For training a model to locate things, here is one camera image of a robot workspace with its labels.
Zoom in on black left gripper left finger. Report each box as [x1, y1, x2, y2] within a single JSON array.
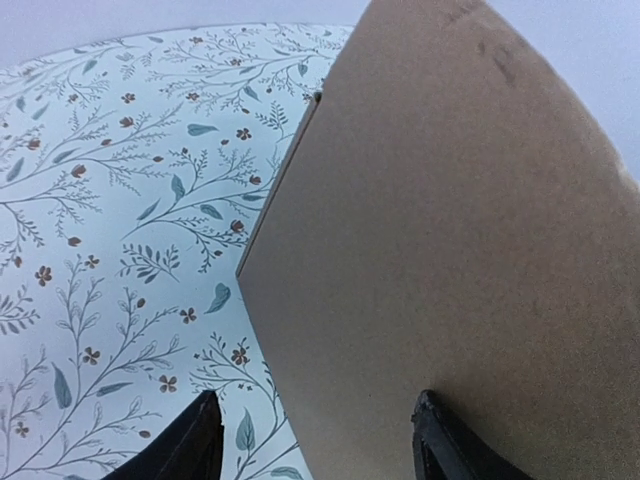
[[105, 390, 224, 480]]

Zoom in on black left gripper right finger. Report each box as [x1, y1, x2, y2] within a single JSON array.
[[411, 390, 532, 480]]

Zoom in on brown cardboard box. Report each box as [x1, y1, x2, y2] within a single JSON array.
[[238, 1, 639, 479]]

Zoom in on white floral table cloth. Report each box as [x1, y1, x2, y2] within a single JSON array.
[[1, 23, 351, 479]]

